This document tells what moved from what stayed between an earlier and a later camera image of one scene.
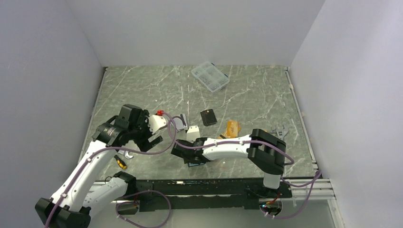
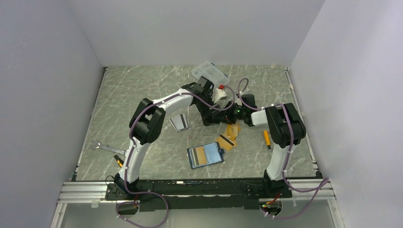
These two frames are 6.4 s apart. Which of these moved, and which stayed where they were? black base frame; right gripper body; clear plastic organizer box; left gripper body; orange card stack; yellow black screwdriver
Moved: right gripper body; left gripper body
Stayed: yellow black screwdriver; orange card stack; clear plastic organizer box; black base frame
